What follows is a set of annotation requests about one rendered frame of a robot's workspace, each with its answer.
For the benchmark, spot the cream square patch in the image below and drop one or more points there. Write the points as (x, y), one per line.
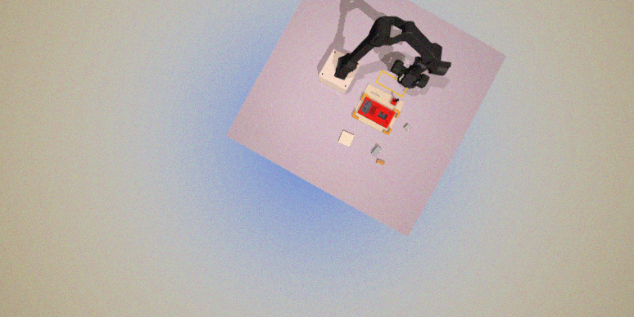
(346, 138)

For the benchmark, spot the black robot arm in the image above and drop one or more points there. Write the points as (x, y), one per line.
(379, 35)

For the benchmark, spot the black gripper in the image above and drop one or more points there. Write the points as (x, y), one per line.
(399, 69)

